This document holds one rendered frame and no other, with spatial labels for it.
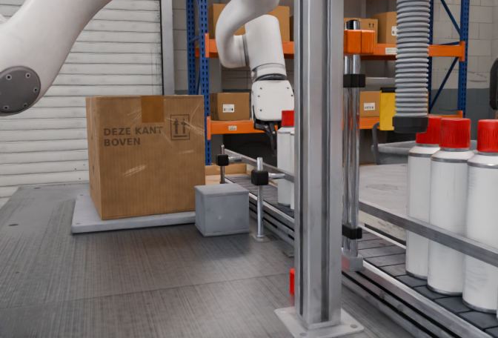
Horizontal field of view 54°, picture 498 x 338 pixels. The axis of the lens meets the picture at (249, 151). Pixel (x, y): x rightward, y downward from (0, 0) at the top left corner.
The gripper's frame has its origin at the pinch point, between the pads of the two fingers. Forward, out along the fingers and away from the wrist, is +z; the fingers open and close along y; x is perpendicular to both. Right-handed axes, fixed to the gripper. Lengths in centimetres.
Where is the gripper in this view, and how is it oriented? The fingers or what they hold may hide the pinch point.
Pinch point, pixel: (278, 144)
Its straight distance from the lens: 114.6
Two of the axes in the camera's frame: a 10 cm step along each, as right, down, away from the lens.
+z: 1.2, 9.7, -2.3
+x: -2.8, 2.5, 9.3
